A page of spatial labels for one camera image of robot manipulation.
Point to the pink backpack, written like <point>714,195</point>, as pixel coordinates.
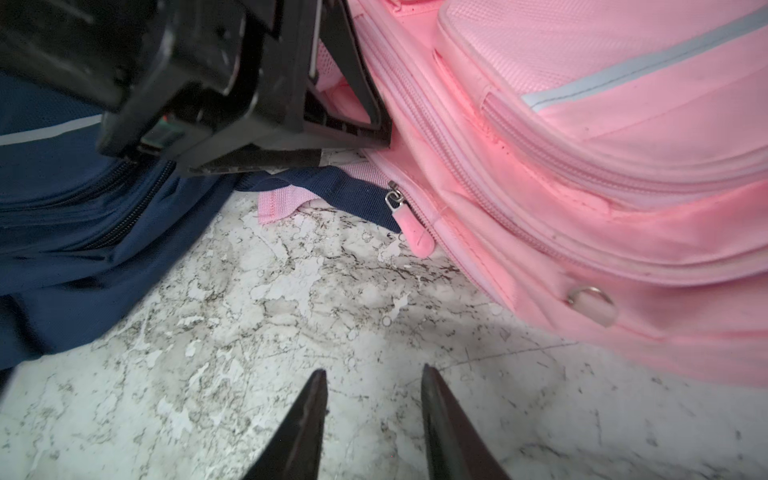
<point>598,167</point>

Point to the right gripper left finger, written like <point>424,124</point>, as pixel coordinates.
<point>294,452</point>

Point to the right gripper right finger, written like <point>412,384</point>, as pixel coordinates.
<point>454,449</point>

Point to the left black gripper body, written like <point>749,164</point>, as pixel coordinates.
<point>216,87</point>

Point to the navy blue backpack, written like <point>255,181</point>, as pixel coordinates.
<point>85,237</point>

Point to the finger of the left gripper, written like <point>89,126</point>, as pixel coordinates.
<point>343,108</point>

